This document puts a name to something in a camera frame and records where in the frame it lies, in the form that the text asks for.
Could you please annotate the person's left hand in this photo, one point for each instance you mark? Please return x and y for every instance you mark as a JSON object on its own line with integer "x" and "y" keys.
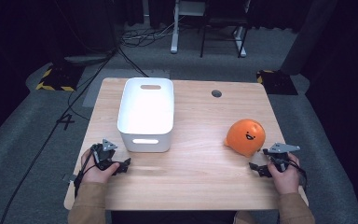
{"x": 94, "y": 174}

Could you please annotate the dark grey table grommet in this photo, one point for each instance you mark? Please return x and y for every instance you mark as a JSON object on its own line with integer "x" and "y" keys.
{"x": 216, "y": 93}

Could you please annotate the black yellow striped stand base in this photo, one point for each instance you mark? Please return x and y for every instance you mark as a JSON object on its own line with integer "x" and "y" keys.
{"x": 276, "y": 82}
{"x": 60, "y": 77}

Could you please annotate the person's dark lap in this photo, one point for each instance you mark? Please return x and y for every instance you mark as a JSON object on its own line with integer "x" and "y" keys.
{"x": 174, "y": 217}

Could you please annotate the white plastic storage bin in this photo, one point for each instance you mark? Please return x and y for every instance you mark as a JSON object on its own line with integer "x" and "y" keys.
{"x": 146, "y": 115}

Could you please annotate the person's right hand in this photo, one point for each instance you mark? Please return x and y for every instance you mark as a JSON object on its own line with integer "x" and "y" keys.
{"x": 287, "y": 180}

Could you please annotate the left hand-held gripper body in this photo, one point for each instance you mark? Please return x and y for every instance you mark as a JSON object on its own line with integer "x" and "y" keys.
{"x": 107, "y": 155}

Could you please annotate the black metal chair frame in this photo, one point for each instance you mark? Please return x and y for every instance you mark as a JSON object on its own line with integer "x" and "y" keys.
{"x": 223, "y": 21}

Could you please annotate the white desk leg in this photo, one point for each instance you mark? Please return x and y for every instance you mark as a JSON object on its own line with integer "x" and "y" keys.
{"x": 240, "y": 42}
{"x": 175, "y": 31}

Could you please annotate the orange smiling round plush toy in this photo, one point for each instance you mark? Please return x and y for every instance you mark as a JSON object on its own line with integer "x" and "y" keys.
{"x": 245, "y": 137}

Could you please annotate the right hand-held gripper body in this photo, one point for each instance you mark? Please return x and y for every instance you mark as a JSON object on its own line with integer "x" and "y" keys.
{"x": 279, "y": 155}

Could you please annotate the grey round stand base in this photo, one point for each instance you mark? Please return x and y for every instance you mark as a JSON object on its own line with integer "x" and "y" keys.
{"x": 85, "y": 59}

